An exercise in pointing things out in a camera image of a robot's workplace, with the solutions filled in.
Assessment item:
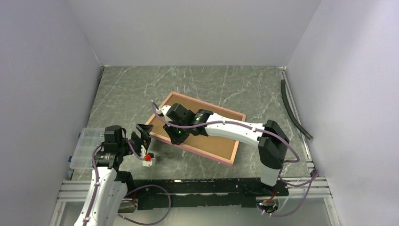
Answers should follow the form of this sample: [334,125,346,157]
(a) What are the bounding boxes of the clear plastic screw box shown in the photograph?
[69,128,105,170]

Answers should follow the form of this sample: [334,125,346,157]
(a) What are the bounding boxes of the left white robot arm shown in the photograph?
[74,124,154,226]

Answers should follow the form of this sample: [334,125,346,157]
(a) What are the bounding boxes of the black foam tube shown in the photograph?
[280,78,313,140]

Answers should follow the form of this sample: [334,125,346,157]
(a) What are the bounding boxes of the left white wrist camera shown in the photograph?
[141,145,156,167]

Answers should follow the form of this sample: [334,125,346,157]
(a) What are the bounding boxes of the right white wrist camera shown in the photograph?
[155,105,171,117]

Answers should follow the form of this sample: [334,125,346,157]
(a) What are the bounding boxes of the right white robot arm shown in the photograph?
[155,103,289,195]

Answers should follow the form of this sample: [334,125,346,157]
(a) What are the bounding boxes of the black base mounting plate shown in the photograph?
[125,178,289,210]

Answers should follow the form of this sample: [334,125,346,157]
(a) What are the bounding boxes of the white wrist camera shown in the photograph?
[141,145,156,167]
[155,105,171,117]

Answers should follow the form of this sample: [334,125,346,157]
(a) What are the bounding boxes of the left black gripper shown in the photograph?
[118,124,153,159]

